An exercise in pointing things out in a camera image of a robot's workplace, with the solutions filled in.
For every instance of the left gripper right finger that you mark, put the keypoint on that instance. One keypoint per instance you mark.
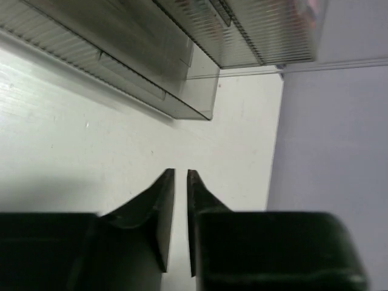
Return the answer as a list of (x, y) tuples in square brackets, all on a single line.
[(266, 250)]

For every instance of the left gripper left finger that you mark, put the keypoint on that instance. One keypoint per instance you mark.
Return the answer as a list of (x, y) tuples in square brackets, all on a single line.
[(125, 249)]

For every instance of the clear acrylic drawer organizer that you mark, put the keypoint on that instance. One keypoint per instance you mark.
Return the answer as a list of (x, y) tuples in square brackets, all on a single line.
[(170, 55)]

